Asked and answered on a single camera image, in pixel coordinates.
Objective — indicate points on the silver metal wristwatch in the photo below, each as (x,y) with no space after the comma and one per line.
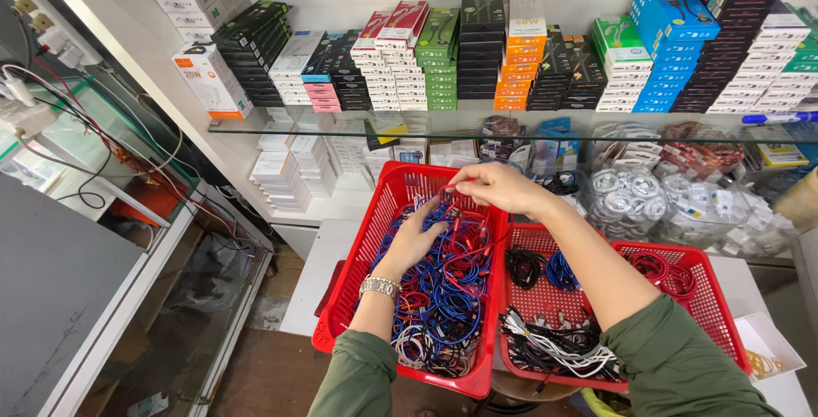
(380,287)

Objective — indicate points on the yellow label box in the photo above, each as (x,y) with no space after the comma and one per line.
(781,155)

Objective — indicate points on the white orange charger box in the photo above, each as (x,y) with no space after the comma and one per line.
(211,81)

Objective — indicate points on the large red plastic basket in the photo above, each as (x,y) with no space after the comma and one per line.
(358,263)

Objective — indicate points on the stack of white red boxes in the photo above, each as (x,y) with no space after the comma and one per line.
(396,69)

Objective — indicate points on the white plug adapter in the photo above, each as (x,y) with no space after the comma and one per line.
(18,88)

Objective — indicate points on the heap of mixed accessory packets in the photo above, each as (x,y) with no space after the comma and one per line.
(505,145)

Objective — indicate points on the brown cardboard roll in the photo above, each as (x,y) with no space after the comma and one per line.
(797,200)

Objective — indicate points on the glass display counter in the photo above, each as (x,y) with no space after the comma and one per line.
(96,289)

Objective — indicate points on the yellow green bin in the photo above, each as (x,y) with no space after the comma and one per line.
(601,404)

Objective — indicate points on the stack of white orange boxes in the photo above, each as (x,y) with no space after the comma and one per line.
(201,2)

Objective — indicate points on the stack of tall black boxes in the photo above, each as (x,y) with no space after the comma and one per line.
(480,53)

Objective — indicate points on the stack of black pink boxes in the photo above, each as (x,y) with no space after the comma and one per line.
(716,65)

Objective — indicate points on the person's left hand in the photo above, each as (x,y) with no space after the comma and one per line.
(406,244)

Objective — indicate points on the stack of black green boxes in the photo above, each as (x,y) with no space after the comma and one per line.
(255,53)

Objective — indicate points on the stacks of low white boxes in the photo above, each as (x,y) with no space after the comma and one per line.
(300,168)

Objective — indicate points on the white power strip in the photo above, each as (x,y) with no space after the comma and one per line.
(48,27)

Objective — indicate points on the stack of white purple boxes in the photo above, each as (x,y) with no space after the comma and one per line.
(760,65)

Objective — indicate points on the glass shelf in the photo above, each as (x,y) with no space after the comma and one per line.
(575,124)

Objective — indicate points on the person's right hand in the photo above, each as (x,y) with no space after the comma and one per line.
(514,190)

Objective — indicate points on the blue marker pen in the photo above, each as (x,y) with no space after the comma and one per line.
(779,118)

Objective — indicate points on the stack of small black boxes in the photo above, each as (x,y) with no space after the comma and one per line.
(351,88)

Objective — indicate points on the stack of black orange boxes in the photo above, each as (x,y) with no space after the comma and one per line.
(569,78)

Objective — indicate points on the stack of blue boxes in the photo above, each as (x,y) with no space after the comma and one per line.
(668,53)

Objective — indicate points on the round wooden stool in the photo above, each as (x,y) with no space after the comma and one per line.
(524,398)

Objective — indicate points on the white box with rubber bands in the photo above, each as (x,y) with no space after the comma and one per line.
(767,347)

